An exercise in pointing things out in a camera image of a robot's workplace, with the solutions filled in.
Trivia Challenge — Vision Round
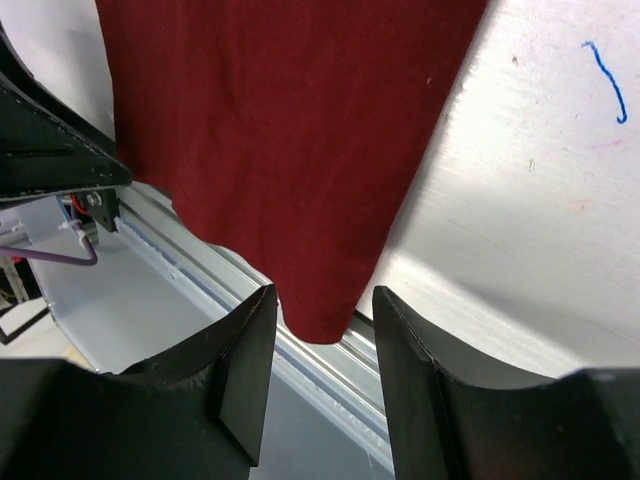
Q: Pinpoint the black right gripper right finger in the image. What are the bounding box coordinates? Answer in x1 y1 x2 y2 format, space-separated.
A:
373 287 600 479

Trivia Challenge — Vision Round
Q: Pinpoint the aluminium mounting rail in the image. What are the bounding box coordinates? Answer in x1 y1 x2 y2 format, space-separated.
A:
114 182 396 471

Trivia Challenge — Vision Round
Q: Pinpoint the dark red t shirt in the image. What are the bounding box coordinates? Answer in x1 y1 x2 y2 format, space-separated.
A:
96 1 487 344

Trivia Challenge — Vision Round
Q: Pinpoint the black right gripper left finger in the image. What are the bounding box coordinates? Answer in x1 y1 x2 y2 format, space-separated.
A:
95 285 277 468

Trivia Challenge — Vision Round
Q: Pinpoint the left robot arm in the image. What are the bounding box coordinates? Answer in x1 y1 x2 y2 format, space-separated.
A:
1 32 132 202

